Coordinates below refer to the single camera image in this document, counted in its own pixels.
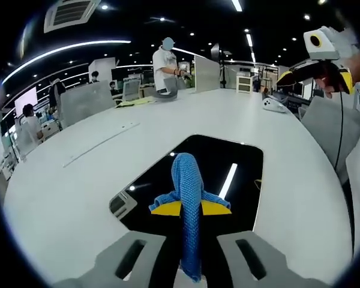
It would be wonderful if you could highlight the yellow paper sheet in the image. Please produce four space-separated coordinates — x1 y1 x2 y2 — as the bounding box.
115 97 157 110

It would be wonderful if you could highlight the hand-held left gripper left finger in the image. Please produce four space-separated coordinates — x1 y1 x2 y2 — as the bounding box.
52 200 183 288

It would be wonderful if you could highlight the small white cabinet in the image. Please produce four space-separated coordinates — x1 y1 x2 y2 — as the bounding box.
236 74 254 94

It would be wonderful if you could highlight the ceiling air conditioner vent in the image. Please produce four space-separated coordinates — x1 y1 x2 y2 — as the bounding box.
43 0 102 34

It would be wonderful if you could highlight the pink wall screen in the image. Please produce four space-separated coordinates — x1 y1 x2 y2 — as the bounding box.
14 86 38 114

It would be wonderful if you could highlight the grey desk partition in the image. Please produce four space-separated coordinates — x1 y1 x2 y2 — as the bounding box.
194 55 222 94
60 80 115 127

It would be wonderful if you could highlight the white device with black dots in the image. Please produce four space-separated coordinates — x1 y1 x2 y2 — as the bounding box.
262 97 288 115

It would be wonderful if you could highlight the black tripod stand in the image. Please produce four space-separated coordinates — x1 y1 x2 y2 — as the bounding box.
211 43 229 90

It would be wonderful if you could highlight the blue cleaning cloth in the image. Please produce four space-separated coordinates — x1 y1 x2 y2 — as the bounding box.
148 152 232 284

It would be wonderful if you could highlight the black glossy tablet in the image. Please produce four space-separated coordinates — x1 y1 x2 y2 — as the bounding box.
109 134 265 232

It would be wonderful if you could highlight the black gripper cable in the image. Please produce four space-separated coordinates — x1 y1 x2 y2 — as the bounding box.
334 89 346 169

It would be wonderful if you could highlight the person's right hand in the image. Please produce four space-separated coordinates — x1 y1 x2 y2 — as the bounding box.
314 51 360 100

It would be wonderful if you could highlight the grey curved headset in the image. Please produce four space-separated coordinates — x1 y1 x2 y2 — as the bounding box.
154 88 180 103

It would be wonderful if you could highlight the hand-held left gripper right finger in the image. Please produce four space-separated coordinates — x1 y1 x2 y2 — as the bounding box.
200 200 329 288

